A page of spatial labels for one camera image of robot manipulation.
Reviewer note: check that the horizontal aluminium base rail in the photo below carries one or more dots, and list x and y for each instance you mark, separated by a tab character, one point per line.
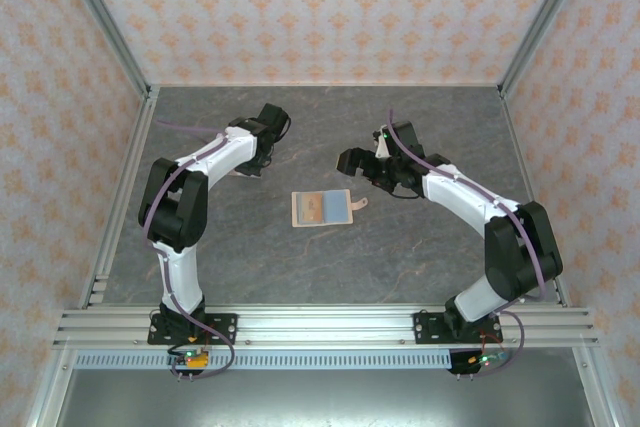
325	327

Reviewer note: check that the small wooden cutting board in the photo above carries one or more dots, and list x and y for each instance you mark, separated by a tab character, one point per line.
356	204

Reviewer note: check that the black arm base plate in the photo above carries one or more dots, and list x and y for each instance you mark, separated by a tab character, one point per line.
226	327
425	329

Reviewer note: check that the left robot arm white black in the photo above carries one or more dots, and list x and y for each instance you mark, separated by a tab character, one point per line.
182	272

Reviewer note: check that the aluminium corner post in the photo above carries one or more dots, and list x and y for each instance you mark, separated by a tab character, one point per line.
545	22
102	22

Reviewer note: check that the aluminium table side rail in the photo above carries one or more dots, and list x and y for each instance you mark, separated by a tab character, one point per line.
117	202
532	197

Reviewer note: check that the small circuit board green LED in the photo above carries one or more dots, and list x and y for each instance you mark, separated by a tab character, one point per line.
487	359

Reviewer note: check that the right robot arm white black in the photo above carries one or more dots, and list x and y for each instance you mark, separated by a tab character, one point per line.
465	202

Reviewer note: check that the aluminium lower frame post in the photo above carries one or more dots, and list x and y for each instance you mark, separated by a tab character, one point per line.
595	392
50	392

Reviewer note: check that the grey metal panel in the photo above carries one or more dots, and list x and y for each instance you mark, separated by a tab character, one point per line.
320	399

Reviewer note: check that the blue plastic card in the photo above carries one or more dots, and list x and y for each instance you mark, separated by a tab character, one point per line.
336	207

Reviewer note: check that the circuit board with yellow connector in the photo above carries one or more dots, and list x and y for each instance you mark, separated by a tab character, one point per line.
197	359

